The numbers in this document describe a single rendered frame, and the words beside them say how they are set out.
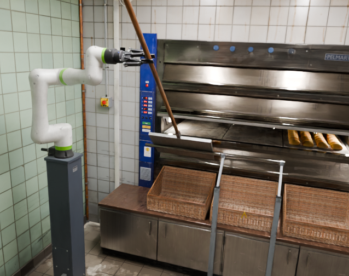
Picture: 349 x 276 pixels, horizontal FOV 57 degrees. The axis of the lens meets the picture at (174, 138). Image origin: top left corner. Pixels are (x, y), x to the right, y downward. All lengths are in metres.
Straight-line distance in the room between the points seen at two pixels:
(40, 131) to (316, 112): 2.24
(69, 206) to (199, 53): 1.75
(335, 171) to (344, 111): 0.53
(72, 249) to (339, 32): 2.76
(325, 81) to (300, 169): 0.81
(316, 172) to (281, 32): 1.27
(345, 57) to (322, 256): 1.61
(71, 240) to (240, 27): 2.26
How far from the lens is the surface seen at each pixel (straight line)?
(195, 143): 2.75
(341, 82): 3.07
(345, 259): 2.97
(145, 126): 3.31
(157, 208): 3.02
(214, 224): 2.81
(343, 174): 3.25
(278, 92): 3.03
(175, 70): 3.17
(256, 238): 2.88
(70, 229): 2.72
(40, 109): 2.38
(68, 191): 2.57
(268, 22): 3.03
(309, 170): 3.20
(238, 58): 3.05
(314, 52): 3.04
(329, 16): 3.05
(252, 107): 3.06
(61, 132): 2.47
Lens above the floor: 2.01
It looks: 15 degrees down
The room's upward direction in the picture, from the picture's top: 2 degrees clockwise
